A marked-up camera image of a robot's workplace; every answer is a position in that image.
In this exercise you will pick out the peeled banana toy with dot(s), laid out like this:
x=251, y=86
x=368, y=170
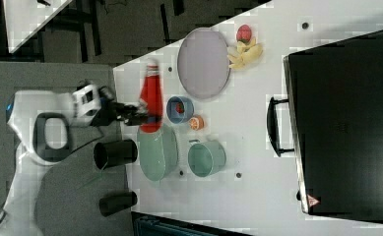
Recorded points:
x=243, y=54

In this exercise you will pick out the blue bowl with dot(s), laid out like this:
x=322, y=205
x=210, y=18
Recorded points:
x=175, y=117

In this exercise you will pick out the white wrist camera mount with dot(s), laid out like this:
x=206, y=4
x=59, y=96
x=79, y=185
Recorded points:
x=87, y=105

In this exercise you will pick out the small red strawberry toy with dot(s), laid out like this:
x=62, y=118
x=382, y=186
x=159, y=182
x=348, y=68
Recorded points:
x=179, y=108

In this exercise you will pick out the green oval strainer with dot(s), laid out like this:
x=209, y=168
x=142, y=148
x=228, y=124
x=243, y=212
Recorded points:
x=158, y=152

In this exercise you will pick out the black cylinder object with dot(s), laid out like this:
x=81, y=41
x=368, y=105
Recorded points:
x=114, y=203

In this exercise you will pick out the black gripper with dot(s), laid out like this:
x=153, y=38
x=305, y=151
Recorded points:
x=110, y=111

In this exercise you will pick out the red plush ketchup bottle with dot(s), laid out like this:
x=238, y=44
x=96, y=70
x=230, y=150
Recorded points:
x=151, y=97

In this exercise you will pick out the black round pot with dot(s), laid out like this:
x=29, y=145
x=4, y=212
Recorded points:
x=116, y=153

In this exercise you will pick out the orange slice toy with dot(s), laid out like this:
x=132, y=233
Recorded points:
x=196, y=123

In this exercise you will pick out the lilac round plate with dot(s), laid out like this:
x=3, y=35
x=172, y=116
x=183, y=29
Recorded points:
x=202, y=63

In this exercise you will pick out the toaster oven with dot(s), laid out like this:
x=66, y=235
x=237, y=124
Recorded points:
x=335, y=102

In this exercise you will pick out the teal mug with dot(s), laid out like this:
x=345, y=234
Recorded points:
x=206, y=158

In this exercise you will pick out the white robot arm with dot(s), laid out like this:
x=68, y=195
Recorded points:
x=42, y=121

